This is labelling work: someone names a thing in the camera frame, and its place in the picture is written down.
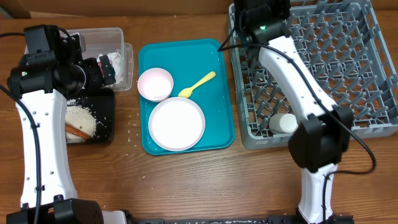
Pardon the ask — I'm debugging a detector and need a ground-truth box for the red snack wrapper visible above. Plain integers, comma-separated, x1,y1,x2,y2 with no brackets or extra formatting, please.
97,62,103,74

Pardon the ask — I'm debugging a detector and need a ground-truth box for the white tissue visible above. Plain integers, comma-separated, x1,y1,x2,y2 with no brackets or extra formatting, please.
107,49,123,84

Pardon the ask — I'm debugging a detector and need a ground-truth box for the orange carrot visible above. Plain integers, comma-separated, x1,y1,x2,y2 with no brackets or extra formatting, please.
65,123,91,139

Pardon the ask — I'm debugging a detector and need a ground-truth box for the white paper cup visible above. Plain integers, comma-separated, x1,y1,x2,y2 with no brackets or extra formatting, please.
269,113,298,134

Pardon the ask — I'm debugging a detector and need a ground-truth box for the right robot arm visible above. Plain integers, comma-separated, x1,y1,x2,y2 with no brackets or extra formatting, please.
233,1,376,223

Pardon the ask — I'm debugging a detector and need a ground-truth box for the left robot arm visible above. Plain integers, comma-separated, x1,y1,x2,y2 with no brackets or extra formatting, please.
1,25,134,223

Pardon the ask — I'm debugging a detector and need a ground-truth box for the black waste tray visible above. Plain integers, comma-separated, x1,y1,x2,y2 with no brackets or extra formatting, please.
67,88,116,144

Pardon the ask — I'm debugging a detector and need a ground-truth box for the grey dishwasher rack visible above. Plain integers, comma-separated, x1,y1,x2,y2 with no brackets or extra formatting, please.
229,0,397,149

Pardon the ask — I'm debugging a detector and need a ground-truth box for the clear plastic bin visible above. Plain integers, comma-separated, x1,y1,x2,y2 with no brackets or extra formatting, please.
12,25,132,96

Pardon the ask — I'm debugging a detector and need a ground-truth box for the pile of white rice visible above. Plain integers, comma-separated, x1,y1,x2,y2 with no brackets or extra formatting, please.
65,99,101,140

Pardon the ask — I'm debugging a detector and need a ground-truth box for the pink bowl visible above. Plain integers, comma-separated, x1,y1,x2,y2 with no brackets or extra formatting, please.
137,68,174,103

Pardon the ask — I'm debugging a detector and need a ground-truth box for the yellow plastic spoon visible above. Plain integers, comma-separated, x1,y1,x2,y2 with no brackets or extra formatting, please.
178,71,216,98

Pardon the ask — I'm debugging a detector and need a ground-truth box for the white round plate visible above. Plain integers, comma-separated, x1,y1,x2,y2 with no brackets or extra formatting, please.
148,97,206,152

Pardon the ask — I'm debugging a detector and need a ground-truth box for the teal plastic tray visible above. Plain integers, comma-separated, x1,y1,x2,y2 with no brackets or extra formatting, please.
138,39,235,156

